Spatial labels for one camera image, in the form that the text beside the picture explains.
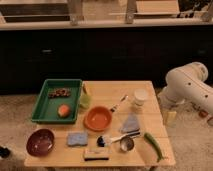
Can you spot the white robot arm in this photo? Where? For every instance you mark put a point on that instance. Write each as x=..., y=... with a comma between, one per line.
x=187, y=82

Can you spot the orange bowl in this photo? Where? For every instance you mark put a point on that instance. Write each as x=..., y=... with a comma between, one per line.
x=98, y=119

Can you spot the purple bowl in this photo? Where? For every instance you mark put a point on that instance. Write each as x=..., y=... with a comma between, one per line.
x=40, y=143

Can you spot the green cup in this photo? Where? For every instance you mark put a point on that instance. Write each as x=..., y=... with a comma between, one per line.
x=85, y=101

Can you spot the white cup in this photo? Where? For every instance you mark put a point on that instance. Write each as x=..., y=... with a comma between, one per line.
x=139, y=97

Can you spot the wooden table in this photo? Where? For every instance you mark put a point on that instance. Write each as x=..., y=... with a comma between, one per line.
x=108, y=93

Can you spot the grey folded cloth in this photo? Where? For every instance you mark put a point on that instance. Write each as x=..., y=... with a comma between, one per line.
x=131, y=124

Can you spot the orange fruit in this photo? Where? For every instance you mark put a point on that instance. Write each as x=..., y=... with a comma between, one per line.
x=64, y=110

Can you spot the green plastic tray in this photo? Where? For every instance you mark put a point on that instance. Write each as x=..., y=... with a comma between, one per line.
x=45, y=110

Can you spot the brown granola bar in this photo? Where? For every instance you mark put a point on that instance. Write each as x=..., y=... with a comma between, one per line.
x=61, y=92

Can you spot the metal measuring cup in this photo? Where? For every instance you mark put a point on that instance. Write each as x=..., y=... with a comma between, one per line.
x=126, y=144

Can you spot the blue sponge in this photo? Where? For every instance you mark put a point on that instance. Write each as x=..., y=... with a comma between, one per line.
x=77, y=139

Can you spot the green chili pepper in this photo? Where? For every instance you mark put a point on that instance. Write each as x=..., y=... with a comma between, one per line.
x=151, y=140

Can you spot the wooden eraser block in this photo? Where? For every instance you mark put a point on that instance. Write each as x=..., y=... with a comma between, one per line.
x=96, y=154

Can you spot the yellow block on floor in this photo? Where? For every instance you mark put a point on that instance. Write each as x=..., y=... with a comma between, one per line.
x=169, y=117

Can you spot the black object on floor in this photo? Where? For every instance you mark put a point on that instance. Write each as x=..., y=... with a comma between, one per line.
x=4, y=152

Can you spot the dish brush white handle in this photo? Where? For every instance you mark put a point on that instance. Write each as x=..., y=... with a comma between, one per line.
x=107, y=140

